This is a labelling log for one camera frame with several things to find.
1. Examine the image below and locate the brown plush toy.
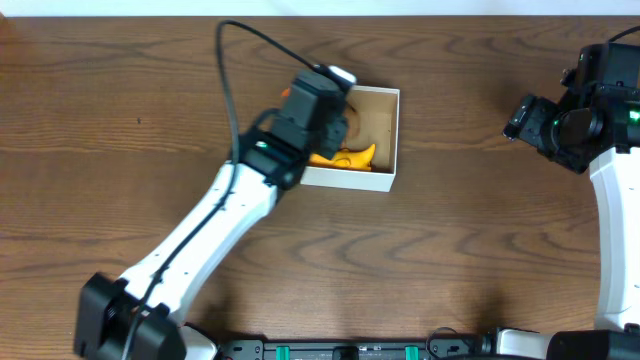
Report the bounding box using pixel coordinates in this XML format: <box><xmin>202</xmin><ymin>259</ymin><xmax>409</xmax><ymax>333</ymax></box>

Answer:
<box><xmin>343</xmin><ymin>104</ymin><xmax>361</xmax><ymax>144</ymax></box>

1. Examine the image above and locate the white cardboard box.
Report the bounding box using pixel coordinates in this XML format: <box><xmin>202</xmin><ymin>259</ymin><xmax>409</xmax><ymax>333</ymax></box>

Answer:
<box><xmin>301</xmin><ymin>86</ymin><xmax>400</xmax><ymax>192</ymax></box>

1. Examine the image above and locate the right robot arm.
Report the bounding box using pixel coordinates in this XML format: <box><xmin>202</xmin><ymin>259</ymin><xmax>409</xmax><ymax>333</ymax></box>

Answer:
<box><xmin>490</xmin><ymin>40</ymin><xmax>639</xmax><ymax>359</ymax></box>

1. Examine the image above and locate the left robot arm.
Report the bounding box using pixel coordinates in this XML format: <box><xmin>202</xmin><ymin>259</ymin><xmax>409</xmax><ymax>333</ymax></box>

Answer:
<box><xmin>73</xmin><ymin>65</ymin><xmax>356</xmax><ymax>359</ymax></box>

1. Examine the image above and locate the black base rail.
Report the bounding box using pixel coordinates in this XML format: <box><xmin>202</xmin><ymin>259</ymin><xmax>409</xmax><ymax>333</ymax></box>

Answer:
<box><xmin>216</xmin><ymin>333</ymin><xmax>495</xmax><ymax>360</ymax></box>

